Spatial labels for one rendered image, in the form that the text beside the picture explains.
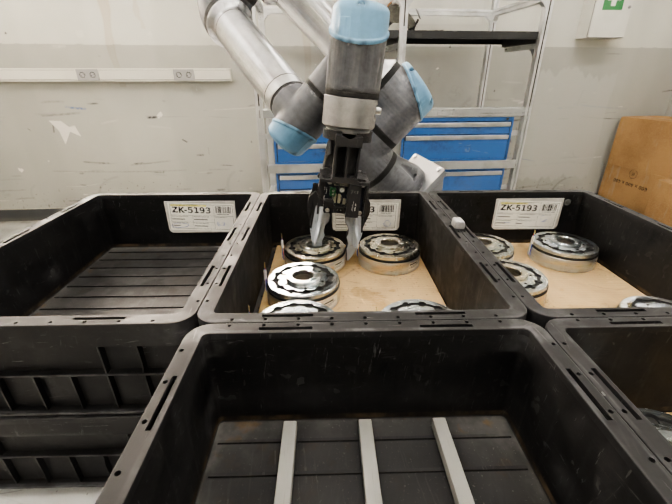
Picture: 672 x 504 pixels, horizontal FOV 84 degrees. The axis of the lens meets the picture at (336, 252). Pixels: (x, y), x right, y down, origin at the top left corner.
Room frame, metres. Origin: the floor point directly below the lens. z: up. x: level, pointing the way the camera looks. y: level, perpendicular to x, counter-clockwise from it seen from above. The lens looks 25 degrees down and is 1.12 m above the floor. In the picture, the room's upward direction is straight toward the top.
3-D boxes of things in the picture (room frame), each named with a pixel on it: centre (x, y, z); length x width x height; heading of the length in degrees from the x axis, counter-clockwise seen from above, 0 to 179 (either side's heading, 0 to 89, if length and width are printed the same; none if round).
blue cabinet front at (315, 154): (2.40, 0.02, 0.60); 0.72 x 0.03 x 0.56; 96
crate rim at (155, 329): (0.46, 0.28, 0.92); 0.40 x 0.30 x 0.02; 2
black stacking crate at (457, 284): (0.47, -0.02, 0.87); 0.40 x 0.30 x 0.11; 2
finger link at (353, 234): (0.56, -0.03, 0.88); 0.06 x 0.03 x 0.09; 1
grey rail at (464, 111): (2.47, -0.37, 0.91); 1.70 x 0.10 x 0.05; 96
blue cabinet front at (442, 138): (2.48, -0.77, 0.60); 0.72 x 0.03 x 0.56; 96
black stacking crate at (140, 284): (0.46, 0.28, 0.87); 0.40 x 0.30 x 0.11; 2
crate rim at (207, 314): (0.47, -0.02, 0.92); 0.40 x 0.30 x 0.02; 2
